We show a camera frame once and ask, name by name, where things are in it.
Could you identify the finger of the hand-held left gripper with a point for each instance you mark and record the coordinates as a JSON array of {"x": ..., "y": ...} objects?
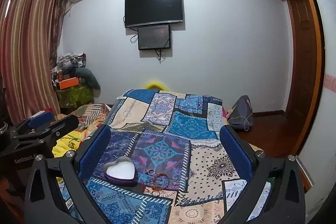
[
  {"x": 42, "y": 117},
  {"x": 65, "y": 124}
]

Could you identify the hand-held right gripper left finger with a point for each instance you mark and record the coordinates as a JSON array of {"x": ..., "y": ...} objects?
[{"x": 94, "y": 153}]

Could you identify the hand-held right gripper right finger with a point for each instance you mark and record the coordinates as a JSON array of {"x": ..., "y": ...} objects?
[{"x": 236, "y": 153}]

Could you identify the purple heart-shaped jewelry box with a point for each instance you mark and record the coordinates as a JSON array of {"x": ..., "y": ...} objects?
[{"x": 119, "y": 170}]

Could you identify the red box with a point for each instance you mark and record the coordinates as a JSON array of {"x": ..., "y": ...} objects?
[{"x": 47, "y": 109}]

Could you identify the yellow cloth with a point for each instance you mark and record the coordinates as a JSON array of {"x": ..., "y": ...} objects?
[{"x": 67, "y": 144}]

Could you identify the striped beige cloth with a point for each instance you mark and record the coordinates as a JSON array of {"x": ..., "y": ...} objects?
[{"x": 90, "y": 113}]

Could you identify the grey bag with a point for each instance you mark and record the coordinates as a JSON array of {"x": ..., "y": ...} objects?
[{"x": 241, "y": 113}]

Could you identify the orange box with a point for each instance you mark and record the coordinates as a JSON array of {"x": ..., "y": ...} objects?
[{"x": 68, "y": 82}]

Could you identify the grey green pillow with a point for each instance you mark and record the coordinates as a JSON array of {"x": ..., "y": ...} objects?
[{"x": 90, "y": 78}]

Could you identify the pile of clothes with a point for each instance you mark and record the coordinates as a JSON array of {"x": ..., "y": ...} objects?
[{"x": 69, "y": 62}]

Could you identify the blue patchwork blanket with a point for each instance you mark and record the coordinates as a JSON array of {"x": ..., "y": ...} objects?
[{"x": 170, "y": 140}]

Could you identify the striped pink curtain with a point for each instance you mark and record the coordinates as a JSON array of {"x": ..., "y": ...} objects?
[{"x": 26, "y": 50}]

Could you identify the yellow plastic object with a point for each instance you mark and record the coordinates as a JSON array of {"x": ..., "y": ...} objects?
[{"x": 155, "y": 85}]

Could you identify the wooden door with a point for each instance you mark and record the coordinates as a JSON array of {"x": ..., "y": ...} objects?
[{"x": 302, "y": 56}]

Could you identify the small black wall monitor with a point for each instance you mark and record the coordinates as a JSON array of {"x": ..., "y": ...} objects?
[{"x": 154, "y": 37}]

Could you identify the black wall television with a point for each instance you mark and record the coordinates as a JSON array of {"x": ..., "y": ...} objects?
[{"x": 153, "y": 8}]

